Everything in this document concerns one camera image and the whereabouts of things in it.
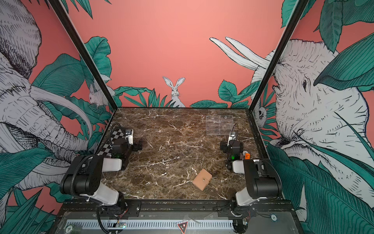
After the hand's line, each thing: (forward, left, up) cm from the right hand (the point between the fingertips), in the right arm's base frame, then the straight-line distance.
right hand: (231, 137), depth 95 cm
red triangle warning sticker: (-48, +30, -6) cm, 57 cm away
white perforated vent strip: (-47, +47, -7) cm, 67 cm away
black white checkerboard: (-8, +81, -3) cm, 82 cm away
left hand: (0, +64, +1) cm, 64 cm away
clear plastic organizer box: (+13, +6, -2) cm, 14 cm away
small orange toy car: (-10, -10, -6) cm, 16 cm away
